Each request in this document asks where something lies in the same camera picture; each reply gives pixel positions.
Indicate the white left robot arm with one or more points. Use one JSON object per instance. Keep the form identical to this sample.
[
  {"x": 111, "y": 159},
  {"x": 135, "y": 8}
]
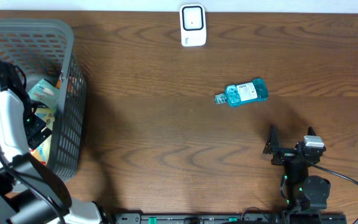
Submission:
[{"x": 29, "y": 191}]

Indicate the white barcode scanner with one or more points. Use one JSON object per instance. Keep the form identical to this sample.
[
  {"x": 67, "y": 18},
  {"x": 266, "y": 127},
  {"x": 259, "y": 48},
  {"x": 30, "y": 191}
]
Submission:
[{"x": 193, "y": 25}]

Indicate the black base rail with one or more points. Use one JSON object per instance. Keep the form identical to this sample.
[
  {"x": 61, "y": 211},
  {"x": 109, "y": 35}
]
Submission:
[{"x": 257, "y": 218}]

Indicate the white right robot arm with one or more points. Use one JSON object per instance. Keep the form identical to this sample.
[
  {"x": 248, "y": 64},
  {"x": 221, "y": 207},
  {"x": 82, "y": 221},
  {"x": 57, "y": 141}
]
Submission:
[{"x": 302, "y": 191}]

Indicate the yellow snack bag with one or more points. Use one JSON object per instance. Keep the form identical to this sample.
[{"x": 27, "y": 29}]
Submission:
[{"x": 42, "y": 152}]

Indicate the light blue wipes pack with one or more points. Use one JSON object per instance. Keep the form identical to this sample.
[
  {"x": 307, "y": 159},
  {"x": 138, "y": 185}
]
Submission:
[{"x": 45, "y": 93}]

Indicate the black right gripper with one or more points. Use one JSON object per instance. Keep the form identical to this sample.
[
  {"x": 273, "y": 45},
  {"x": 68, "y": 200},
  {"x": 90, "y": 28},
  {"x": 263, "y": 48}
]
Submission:
[{"x": 272, "y": 147}]

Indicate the teal mouthwash bottle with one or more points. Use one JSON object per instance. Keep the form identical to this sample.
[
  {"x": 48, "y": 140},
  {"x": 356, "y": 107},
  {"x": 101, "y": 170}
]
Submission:
[{"x": 236, "y": 95}]

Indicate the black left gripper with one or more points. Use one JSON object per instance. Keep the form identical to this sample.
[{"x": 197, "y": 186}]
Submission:
[{"x": 30, "y": 132}]

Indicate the grey plastic shopping basket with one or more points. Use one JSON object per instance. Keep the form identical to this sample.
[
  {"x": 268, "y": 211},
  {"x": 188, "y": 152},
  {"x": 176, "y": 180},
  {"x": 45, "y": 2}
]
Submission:
[{"x": 43, "y": 49}]

